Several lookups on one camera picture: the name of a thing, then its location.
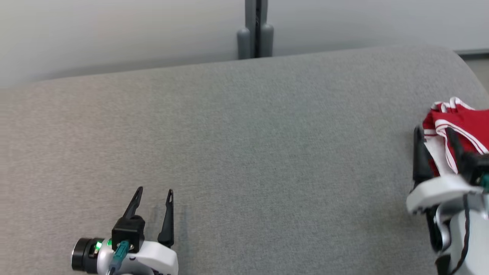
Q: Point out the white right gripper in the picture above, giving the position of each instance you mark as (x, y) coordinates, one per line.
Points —
(435, 191)

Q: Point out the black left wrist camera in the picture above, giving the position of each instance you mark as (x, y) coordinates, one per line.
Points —
(128, 231)

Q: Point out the teal right camera connector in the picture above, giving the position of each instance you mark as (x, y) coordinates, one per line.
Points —
(486, 180)

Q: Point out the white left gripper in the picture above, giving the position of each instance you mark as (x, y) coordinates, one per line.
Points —
(153, 259)

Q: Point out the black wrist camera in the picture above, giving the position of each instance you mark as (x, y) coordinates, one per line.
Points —
(475, 168)
(128, 231)

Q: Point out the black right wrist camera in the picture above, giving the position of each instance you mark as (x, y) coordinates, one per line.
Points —
(475, 168)

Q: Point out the grey partition post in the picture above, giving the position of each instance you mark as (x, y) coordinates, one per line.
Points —
(250, 15)

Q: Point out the grey cylinder post foot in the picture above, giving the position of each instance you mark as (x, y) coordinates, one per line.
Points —
(267, 40)
(243, 42)

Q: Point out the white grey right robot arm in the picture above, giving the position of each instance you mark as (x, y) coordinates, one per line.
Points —
(475, 236)

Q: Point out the red and white garment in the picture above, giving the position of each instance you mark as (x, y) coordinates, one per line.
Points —
(471, 126)

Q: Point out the teal camera connector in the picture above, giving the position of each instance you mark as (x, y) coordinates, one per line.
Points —
(120, 253)
(486, 180)

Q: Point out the teal left camera connector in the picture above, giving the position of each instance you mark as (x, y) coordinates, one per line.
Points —
(120, 253)

